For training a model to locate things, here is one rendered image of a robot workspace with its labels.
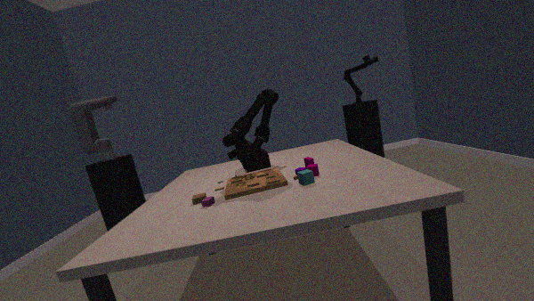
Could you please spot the magenta block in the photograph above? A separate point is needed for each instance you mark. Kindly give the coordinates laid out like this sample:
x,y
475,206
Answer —
x,y
308,161

